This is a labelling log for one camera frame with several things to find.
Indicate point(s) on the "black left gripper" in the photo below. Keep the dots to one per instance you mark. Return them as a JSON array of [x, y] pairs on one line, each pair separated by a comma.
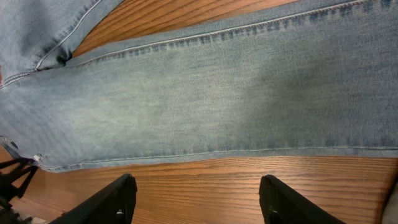
[[9, 191]]

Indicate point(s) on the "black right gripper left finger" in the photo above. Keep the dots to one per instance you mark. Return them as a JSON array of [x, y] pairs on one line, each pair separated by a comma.
[[114, 204]]

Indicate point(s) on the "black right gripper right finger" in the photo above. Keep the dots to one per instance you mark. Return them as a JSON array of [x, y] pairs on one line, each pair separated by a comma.
[[281, 204]]

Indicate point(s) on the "light blue denim jeans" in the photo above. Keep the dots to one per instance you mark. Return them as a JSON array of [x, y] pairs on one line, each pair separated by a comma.
[[309, 78]]

